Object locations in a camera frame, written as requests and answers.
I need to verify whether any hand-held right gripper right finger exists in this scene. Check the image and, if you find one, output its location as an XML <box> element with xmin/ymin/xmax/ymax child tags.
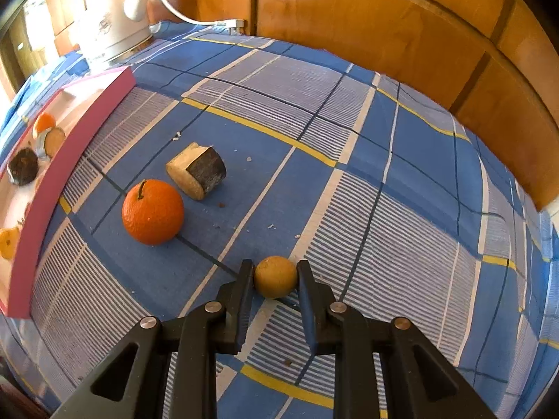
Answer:
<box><xmin>296</xmin><ymin>260</ymin><xmax>499</xmax><ymax>419</ymax></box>

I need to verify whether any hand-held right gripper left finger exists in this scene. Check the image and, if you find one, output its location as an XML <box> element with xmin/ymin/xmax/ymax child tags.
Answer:
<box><xmin>50</xmin><ymin>259</ymin><xmax>255</xmax><ymax>419</ymax></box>

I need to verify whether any small yellow-brown round fruit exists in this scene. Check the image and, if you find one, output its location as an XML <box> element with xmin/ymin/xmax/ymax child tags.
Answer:
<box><xmin>253</xmin><ymin>256</ymin><xmax>299</xmax><ymax>300</ymax></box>

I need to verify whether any cut sugarcane chunk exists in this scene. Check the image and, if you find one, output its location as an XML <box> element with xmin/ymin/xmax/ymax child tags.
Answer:
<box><xmin>166</xmin><ymin>142</ymin><xmax>228</xmax><ymax>201</ymax></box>

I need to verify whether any pink tray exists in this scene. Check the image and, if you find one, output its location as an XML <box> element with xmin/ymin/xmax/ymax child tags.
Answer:
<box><xmin>0</xmin><ymin>66</ymin><xmax>137</xmax><ymax>318</ymax></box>

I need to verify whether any dark brown wrinkled fruit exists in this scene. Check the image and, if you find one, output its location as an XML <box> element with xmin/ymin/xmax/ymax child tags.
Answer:
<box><xmin>6</xmin><ymin>147</ymin><xmax>40</xmax><ymax>188</ymax></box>

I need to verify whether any large orange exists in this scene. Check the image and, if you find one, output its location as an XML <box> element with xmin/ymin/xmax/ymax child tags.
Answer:
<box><xmin>121</xmin><ymin>179</ymin><xmax>185</xmax><ymax>246</ymax></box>

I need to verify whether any blue checkered tablecloth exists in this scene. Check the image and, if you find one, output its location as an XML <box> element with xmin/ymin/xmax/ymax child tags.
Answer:
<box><xmin>0</xmin><ymin>20</ymin><xmax>559</xmax><ymax>419</ymax></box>

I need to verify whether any yellow fruit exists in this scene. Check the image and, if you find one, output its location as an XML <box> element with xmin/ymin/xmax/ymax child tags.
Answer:
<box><xmin>0</xmin><ymin>227</ymin><xmax>22</xmax><ymax>261</ymax></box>

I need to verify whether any small cut sugarcane slice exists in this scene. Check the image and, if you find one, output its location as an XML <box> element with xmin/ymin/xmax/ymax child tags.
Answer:
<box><xmin>36</xmin><ymin>126</ymin><xmax>67</xmax><ymax>160</ymax></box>

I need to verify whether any small orange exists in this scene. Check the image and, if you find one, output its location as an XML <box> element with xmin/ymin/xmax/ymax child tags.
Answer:
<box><xmin>32</xmin><ymin>112</ymin><xmax>57</xmax><ymax>139</ymax></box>

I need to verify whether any white electric kettle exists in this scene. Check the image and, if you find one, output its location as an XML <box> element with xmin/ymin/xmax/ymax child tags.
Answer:
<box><xmin>72</xmin><ymin>0</ymin><xmax>153</xmax><ymax>64</ymax></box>

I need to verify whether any wooden cabinet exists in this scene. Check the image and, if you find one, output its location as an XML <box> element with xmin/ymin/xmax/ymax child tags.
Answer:
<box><xmin>44</xmin><ymin>0</ymin><xmax>559</xmax><ymax>213</ymax></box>

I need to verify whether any white power cable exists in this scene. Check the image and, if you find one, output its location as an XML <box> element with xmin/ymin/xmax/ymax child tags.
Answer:
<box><xmin>155</xmin><ymin>0</ymin><xmax>246</xmax><ymax>36</ymax></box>

